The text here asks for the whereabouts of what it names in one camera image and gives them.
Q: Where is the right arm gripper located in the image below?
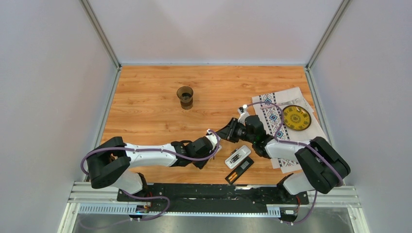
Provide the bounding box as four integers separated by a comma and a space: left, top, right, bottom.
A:
216, 117, 255, 144

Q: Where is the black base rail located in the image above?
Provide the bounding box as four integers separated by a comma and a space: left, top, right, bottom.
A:
116, 183, 309, 214

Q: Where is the patterned white cloth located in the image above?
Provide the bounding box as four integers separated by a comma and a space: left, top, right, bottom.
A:
251, 86, 329, 170

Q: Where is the white remote control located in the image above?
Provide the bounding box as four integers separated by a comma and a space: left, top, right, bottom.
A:
224, 145, 251, 169

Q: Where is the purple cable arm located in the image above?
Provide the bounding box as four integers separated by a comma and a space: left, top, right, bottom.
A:
242, 101, 345, 225
80, 129, 222, 222

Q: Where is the metal fork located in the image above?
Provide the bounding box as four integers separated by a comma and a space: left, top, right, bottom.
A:
260, 98, 302, 109

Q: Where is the aluminium frame rail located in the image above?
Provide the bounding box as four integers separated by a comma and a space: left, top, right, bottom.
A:
68, 182, 362, 217

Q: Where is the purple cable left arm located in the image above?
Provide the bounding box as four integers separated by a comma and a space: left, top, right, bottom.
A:
80, 129, 222, 222

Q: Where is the brown translucent plastic cup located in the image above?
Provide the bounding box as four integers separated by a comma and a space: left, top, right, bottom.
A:
176, 86, 194, 110

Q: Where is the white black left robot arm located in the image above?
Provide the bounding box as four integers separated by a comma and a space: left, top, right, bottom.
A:
80, 129, 227, 201

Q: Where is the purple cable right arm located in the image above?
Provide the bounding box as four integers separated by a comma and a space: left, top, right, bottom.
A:
242, 101, 345, 225

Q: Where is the yellow patterned plate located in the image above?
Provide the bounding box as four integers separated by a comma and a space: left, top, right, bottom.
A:
282, 105, 312, 131

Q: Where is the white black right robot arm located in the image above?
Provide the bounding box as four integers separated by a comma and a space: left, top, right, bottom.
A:
217, 115, 351, 203

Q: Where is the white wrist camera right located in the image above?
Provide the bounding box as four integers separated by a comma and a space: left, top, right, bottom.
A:
238, 104, 250, 124

